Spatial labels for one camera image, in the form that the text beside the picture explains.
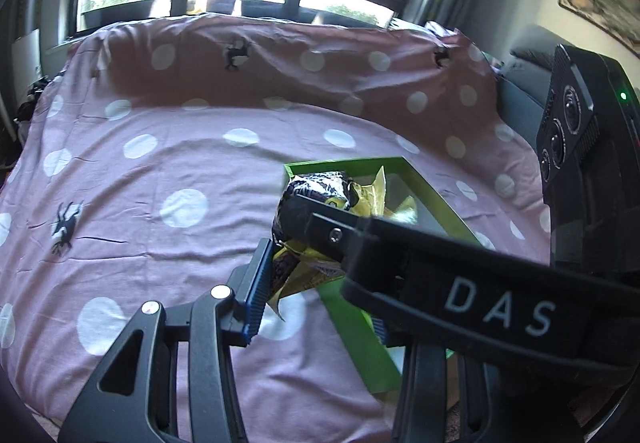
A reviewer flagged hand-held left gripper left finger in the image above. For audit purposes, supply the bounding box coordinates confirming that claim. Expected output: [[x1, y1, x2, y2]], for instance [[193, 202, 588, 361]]
[[57, 237, 276, 443]]

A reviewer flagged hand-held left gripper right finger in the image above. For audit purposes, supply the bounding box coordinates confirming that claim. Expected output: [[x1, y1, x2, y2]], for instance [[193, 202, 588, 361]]
[[372, 315, 586, 443]]

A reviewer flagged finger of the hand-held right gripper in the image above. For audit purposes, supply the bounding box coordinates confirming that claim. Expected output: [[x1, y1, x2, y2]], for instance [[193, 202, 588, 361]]
[[292, 210, 378, 271]]

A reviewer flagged long yellow snack packet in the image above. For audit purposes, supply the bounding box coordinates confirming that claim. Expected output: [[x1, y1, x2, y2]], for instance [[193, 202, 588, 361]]
[[267, 243, 348, 324]]

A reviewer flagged orange snack bag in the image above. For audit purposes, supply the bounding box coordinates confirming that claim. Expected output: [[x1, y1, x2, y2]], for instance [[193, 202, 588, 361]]
[[271, 169, 353, 249]]

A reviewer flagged pale yellow-green snack packet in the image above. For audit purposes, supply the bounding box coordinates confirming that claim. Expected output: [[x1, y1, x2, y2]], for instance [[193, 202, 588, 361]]
[[350, 165, 421, 226]]

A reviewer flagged green cardboard box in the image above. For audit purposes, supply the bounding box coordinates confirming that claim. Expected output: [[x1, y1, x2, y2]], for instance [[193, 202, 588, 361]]
[[282, 155, 481, 394]]

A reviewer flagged pink dotted bedsheet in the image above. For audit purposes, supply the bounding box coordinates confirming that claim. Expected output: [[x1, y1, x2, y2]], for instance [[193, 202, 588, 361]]
[[0, 15, 551, 443]]

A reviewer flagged dark grey sofa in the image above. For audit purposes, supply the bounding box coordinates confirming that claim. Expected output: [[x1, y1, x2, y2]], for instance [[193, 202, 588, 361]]
[[495, 25, 561, 134]]

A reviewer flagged long dark planter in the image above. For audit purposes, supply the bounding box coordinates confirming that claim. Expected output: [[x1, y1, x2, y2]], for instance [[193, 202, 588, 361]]
[[240, 0, 321, 22], [82, 0, 156, 30]]

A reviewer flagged white lampshade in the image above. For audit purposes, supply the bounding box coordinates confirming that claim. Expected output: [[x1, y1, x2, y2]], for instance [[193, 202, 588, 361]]
[[14, 29, 42, 88]]

